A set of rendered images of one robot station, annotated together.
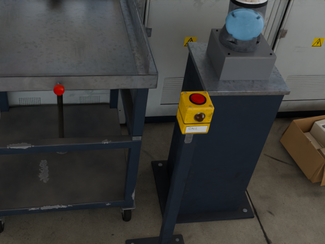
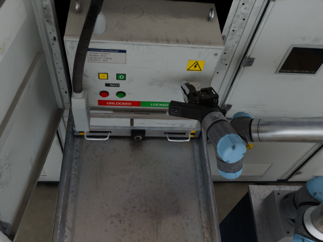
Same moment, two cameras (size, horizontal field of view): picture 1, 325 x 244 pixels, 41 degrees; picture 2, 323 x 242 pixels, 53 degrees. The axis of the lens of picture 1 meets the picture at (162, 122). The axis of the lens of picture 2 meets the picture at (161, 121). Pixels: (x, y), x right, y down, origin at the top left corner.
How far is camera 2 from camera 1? 97 cm
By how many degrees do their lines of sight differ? 14
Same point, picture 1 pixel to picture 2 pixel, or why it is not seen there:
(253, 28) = not seen: outside the picture
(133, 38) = (203, 207)
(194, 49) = (254, 197)
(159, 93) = (213, 171)
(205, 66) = (262, 222)
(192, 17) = not seen: hidden behind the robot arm
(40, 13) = (124, 168)
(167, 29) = not seen: hidden behind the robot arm
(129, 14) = (201, 170)
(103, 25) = (178, 186)
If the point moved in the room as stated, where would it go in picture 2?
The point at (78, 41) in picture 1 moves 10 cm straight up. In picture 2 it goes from (156, 213) to (158, 204)
